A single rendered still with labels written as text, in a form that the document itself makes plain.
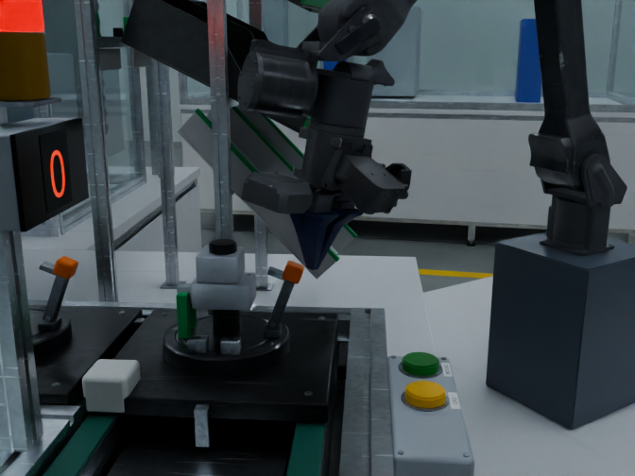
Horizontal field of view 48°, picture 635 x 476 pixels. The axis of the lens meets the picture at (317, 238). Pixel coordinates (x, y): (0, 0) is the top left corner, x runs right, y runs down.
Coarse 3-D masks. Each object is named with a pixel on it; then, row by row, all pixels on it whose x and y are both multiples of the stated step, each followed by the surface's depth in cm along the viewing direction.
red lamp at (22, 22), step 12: (0, 0) 51; (12, 0) 51; (24, 0) 52; (36, 0) 53; (0, 12) 51; (12, 12) 52; (24, 12) 52; (36, 12) 53; (0, 24) 51; (12, 24) 52; (24, 24) 52; (36, 24) 53
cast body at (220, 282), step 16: (224, 240) 78; (208, 256) 75; (224, 256) 75; (240, 256) 77; (208, 272) 76; (224, 272) 76; (240, 272) 77; (192, 288) 76; (208, 288) 76; (224, 288) 76; (240, 288) 76; (192, 304) 77; (208, 304) 77; (224, 304) 76; (240, 304) 76
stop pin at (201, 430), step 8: (200, 408) 68; (208, 408) 68; (200, 416) 68; (208, 416) 68; (200, 424) 68; (208, 424) 68; (200, 432) 68; (208, 432) 68; (200, 440) 69; (208, 440) 69
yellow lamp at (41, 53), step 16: (0, 32) 52; (16, 32) 52; (0, 48) 52; (16, 48) 52; (32, 48) 53; (0, 64) 52; (16, 64) 52; (32, 64) 53; (0, 80) 52; (16, 80) 53; (32, 80) 53; (48, 80) 55; (0, 96) 53; (16, 96) 53; (32, 96) 54; (48, 96) 55
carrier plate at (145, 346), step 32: (160, 320) 89; (288, 320) 89; (320, 320) 89; (128, 352) 79; (160, 352) 79; (288, 352) 79; (320, 352) 79; (160, 384) 72; (192, 384) 72; (224, 384) 72; (256, 384) 72; (288, 384) 72; (320, 384) 72; (192, 416) 69; (224, 416) 69; (256, 416) 69; (288, 416) 69; (320, 416) 68
